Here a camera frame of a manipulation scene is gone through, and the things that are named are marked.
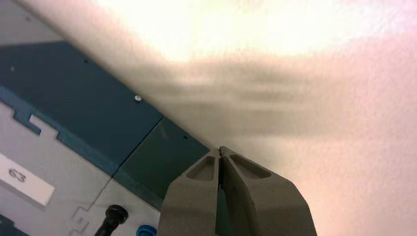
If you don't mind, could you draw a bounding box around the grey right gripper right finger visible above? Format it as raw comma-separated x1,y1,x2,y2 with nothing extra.
220,146,318,236

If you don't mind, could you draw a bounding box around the dark blue grey control box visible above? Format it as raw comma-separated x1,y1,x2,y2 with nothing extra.
0,0,234,236

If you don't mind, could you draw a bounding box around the white paper label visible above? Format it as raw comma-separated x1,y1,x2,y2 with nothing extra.
0,152,56,208

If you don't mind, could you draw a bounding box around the blue round button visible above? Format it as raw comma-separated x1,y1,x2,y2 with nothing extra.
136,225,158,236

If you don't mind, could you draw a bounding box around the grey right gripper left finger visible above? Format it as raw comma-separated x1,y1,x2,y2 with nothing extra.
157,148,222,236

